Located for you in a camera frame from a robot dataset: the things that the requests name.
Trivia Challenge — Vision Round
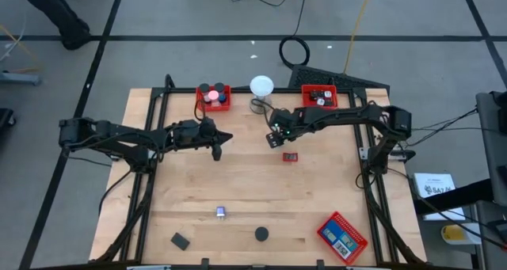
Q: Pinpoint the black aluminium table frame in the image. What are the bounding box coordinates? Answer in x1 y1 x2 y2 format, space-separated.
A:
93 74 427 269

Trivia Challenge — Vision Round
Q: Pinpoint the white printed cardboard box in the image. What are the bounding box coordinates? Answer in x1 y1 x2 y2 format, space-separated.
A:
412 172 467 222

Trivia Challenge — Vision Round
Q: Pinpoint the person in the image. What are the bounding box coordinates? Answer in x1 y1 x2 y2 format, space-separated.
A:
13 0 92 51

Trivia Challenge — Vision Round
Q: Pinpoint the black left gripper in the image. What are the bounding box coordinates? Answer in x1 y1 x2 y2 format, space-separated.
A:
199 116 234 162

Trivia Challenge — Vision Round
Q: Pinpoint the black power supply box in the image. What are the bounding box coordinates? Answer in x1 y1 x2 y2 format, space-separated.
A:
390 149 417 162

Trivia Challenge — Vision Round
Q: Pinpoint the black capped white sand hourglass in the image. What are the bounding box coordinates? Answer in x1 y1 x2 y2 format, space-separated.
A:
198 82 212 103

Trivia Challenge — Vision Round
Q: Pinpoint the black coiled cable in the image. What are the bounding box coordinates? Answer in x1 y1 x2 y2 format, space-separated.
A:
278 0 311 70

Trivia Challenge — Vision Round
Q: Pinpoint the large red perforated basket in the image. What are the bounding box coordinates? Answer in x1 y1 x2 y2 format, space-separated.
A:
316 211 369 266

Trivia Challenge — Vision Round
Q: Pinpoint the yellow white plastic object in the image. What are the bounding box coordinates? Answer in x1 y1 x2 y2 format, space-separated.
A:
440 223 482 246

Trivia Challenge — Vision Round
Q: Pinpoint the black metal beam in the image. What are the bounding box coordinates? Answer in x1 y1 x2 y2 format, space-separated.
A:
414 177 496 216

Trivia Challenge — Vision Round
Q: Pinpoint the small red plastic basket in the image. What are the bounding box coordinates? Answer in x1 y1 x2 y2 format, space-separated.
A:
301 84 339 109
195 83 232 112

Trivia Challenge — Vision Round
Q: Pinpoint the black rectangular box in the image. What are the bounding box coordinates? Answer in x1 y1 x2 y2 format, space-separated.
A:
170 232 191 251

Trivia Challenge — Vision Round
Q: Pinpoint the white lamp steel base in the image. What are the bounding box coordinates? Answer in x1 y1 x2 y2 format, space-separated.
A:
249 74 275 115

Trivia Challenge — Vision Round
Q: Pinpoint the yellow hanging cable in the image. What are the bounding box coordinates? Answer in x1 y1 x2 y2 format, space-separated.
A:
342 0 375 75

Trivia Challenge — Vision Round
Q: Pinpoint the black floor object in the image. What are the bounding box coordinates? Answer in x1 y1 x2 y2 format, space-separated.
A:
0 108 17 139

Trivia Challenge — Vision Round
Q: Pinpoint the grey metal floor bar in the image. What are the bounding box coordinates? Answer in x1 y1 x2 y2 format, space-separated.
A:
0 71 43 87

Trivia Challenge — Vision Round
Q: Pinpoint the black perforated floor mat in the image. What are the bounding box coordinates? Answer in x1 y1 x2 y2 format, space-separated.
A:
287 63 391 92

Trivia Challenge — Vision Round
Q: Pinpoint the grey side cart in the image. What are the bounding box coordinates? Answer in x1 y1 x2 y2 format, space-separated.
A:
475 90 507 207

